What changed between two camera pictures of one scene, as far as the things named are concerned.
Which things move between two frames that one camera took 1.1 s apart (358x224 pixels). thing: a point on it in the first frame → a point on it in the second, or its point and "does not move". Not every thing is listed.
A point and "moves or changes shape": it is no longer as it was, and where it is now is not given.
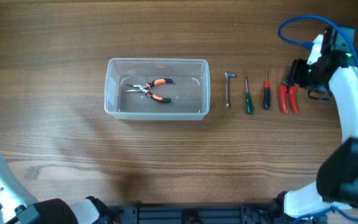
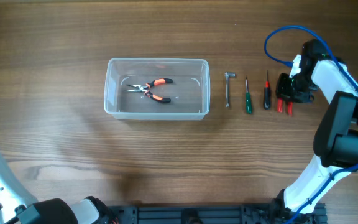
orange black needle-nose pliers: x=156 y=82 does not move
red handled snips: x=289 y=86 moves or changes shape
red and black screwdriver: x=266 y=94 does not move
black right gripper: x=297 y=68 → x=282 y=93
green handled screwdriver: x=248 y=99 does not move
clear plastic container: x=157 y=88 does not move
